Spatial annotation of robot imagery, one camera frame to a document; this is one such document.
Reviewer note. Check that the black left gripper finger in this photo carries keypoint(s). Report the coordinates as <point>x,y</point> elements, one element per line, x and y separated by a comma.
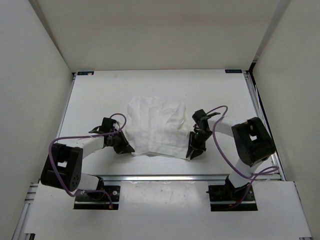
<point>126,150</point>
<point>124,142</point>

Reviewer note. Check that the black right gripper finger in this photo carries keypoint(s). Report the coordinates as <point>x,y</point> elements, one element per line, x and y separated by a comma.
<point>196,152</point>
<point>191,148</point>

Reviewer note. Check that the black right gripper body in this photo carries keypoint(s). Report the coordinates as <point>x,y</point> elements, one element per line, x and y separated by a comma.
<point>200,138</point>

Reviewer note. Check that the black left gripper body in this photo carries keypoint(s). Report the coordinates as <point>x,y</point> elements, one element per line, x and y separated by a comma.
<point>118,141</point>

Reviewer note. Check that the white fabric skirt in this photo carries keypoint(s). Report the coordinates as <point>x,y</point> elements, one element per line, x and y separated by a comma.
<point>157,127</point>

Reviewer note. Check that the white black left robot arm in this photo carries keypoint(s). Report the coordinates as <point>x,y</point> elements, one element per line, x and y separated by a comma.
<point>63,166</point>

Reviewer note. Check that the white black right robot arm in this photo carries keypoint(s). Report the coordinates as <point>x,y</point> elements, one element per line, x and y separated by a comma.
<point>253,144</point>

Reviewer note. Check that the white front cover board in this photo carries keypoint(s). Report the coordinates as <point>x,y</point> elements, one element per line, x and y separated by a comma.
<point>177,210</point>

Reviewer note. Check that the blue label sticker right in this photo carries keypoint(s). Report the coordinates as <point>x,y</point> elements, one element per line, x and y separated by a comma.
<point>233,71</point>

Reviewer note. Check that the blue label sticker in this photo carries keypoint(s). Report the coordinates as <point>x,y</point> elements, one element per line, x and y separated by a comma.
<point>233,71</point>
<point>85,73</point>

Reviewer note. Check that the blue label sticker left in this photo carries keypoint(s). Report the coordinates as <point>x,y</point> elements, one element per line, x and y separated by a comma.
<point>85,73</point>

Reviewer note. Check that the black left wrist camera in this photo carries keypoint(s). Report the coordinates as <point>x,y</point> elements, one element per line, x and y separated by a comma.
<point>108,127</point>

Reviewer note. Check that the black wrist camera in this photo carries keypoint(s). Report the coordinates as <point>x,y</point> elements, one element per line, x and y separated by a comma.
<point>201,116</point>
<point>108,127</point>

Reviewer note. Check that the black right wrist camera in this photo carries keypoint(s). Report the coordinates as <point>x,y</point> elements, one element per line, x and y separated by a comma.
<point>201,116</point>

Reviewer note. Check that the aluminium table edge rail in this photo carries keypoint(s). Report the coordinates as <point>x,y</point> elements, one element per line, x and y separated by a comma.
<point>164,178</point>

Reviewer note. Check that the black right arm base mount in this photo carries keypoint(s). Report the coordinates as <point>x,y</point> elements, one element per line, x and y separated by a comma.
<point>223,199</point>

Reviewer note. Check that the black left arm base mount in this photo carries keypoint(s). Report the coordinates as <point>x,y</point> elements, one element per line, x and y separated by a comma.
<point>99,201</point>

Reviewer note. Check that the aluminium right frame rail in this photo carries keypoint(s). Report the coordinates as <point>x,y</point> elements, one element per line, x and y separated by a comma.
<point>260,111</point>

